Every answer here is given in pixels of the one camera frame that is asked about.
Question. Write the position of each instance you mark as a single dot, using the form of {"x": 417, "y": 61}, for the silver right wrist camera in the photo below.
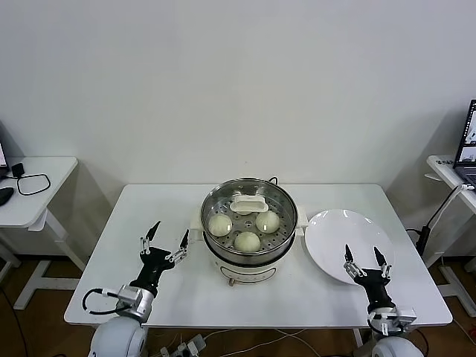
{"x": 403, "y": 316}

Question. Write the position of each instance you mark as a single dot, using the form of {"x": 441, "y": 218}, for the open dark laptop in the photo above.
{"x": 469, "y": 148}

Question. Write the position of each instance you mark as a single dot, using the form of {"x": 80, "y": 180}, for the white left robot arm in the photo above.
{"x": 119, "y": 338}

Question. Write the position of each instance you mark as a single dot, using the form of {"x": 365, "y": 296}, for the small black adapter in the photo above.
{"x": 18, "y": 169}

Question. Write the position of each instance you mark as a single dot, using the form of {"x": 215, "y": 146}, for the white steamed baozi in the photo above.
{"x": 267, "y": 222}
{"x": 247, "y": 242}
{"x": 243, "y": 213}
{"x": 220, "y": 225}

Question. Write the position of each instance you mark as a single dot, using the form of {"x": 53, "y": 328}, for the white work table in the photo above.
{"x": 223, "y": 305}

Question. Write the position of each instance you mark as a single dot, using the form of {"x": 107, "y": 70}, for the black hanging power strip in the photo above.
{"x": 424, "y": 240}

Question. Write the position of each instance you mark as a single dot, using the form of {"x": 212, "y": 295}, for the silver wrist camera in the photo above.
{"x": 130, "y": 295}
{"x": 403, "y": 316}

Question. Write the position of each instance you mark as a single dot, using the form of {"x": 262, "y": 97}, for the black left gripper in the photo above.
{"x": 154, "y": 264}

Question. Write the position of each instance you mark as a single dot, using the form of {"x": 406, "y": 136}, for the stainless steel steamer basket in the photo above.
{"x": 282, "y": 247}

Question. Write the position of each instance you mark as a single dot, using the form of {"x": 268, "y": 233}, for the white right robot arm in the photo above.
{"x": 394, "y": 346}

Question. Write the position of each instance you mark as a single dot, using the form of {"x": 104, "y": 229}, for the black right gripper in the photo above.
{"x": 375, "y": 290}

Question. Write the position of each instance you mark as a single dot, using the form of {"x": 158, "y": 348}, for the white electric cooker base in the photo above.
{"x": 245, "y": 273}

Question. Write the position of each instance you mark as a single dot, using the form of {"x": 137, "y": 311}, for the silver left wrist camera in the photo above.
{"x": 130, "y": 295}

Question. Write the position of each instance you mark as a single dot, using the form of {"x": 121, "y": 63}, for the white side table with mouse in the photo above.
{"x": 44, "y": 178}

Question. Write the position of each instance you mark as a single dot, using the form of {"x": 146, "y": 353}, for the round glass lid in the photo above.
{"x": 247, "y": 204}

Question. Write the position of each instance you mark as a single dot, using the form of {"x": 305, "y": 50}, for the white round plate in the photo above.
{"x": 334, "y": 238}

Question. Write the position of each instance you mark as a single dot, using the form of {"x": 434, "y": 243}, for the white floor power strip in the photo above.
{"x": 195, "y": 344}

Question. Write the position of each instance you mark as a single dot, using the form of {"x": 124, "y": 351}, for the black computer mouse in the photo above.
{"x": 5, "y": 194}

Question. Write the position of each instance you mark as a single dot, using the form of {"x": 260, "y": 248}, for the dark computer monitor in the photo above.
{"x": 3, "y": 156}

